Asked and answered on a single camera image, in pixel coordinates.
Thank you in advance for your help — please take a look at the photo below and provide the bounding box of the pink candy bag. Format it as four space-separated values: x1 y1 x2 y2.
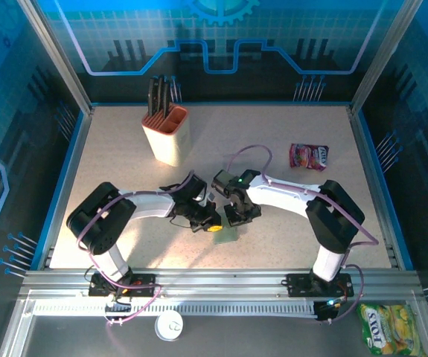
289 144 330 172

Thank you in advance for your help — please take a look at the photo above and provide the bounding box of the cream orange knife block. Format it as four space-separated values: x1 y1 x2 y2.
141 105 191 167

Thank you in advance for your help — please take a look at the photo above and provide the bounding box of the white round lid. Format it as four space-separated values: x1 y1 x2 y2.
154 310 185 341

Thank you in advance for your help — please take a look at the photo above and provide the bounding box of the black controller box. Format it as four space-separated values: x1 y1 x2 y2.
313 299 343 324

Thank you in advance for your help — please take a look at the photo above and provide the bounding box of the green yellow candy bag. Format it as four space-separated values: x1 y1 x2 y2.
357 303 425 356

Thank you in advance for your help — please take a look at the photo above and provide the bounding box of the aluminium cross rail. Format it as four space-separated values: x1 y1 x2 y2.
19 269 423 303

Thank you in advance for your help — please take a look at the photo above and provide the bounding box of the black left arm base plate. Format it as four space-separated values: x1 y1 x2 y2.
89 273 157 298

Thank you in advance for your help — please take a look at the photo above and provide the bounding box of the white slotted cable duct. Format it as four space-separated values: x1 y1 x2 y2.
33 301 319 318

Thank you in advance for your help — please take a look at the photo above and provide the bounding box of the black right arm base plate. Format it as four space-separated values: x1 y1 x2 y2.
286 273 355 298

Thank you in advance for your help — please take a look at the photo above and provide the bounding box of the black knife handle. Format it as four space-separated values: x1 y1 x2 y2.
147 77 159 117
161 80 173 117
153 75 166 115

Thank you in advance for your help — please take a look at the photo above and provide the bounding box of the aluminium side rail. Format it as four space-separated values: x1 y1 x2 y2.
348 106 404 269
36 107 95 271

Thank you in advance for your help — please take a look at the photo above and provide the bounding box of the aluminium frame post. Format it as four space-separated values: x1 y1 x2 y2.
16 0 96 116
349 0 423 116

